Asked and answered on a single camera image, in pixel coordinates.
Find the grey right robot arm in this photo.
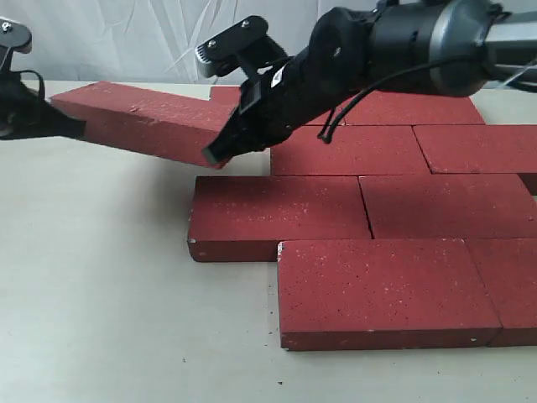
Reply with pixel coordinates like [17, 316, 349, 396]
[196, 1, 536, 165]

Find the red front right brick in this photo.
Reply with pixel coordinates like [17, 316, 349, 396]
[467, 238, 536, 348]

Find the red moved brick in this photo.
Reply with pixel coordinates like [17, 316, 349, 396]
[187, 176, 372, 263]
[270, 126, 430, 176]

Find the red back left brick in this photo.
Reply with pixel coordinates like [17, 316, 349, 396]
[208, 86, 336, 127]

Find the grey fabric backdrop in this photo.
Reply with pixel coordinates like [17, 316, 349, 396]
[0, 0, 537, 91]

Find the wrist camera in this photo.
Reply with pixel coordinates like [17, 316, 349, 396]
[0, 16, 33, 73]
[195, 15, 289, 81]

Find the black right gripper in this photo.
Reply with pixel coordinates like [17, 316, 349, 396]
[201, 48, 370, 165]

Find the red back right brick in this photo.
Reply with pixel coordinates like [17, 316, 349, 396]
[341, 92, 485, 126]

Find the red lower middle right brick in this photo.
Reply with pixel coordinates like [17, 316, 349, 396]
[359, 174, 536, 238]

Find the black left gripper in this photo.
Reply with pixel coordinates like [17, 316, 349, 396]
[1, 73, 86, 140]

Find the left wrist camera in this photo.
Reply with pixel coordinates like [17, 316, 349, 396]
[0, 16, 33, 73]

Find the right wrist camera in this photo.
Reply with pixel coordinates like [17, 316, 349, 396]
[195, 15, 289, 81]

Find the red top brick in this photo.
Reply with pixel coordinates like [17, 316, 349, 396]
[50, 81, 233, 167]

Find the red front left brick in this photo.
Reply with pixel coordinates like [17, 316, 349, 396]
[277, 239, 502, 351]

